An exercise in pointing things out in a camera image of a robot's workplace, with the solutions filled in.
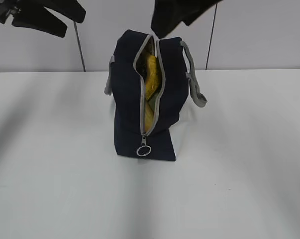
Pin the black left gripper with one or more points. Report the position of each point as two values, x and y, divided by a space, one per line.
30 14

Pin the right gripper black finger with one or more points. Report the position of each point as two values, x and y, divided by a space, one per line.
189 19
168 14

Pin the navy and white lunch bag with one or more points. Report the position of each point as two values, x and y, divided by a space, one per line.
141 127

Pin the yellow banana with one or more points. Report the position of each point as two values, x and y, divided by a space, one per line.
153 78

